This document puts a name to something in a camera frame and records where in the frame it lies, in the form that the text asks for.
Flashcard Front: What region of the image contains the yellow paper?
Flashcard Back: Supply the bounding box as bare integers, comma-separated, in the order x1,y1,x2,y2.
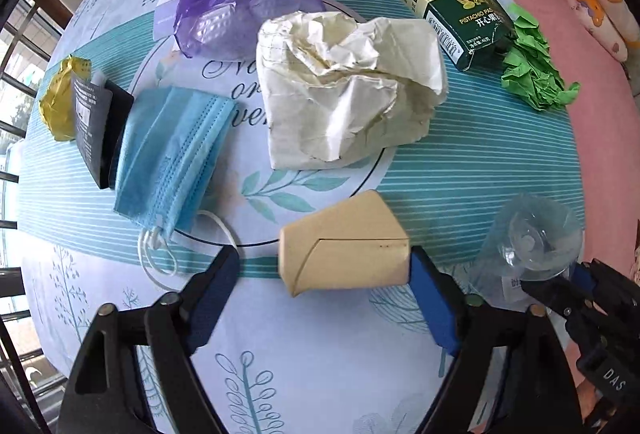
39,55,93,142

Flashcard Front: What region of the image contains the green and cream carton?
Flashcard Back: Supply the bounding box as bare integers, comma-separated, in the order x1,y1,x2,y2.
390,0,518,72

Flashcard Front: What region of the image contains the beige paper cup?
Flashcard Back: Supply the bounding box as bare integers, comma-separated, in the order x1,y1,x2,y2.
278,190,412,297

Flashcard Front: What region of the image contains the clear plastic cup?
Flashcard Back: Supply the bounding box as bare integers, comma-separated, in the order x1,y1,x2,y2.
470,193,585,309

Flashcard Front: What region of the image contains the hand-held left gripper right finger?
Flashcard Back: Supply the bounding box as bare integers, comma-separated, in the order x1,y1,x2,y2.
407,245,586,434

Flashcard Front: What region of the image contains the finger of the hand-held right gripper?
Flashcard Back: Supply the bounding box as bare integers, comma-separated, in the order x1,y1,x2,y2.
520,263,597,319
591,258,640,311

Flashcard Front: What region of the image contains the pink bed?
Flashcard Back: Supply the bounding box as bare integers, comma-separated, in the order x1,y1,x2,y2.
390,0,640,434

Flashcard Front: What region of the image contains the black packet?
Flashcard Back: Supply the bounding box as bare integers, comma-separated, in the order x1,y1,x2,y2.
70,71,135,191

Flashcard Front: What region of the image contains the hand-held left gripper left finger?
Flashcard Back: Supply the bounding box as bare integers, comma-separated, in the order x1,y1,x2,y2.
56,244,242,434

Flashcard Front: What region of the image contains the cream paper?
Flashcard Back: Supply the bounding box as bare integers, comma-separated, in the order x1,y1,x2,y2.
256,11,449,171

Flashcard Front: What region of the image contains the blue face mask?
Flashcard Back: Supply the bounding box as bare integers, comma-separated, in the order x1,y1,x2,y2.
114,86,241,289

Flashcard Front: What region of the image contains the window grille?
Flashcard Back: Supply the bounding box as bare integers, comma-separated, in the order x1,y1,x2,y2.
0,0,76,434

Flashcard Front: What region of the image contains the green paper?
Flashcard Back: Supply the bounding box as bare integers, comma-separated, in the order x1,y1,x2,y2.
501,4,582,112

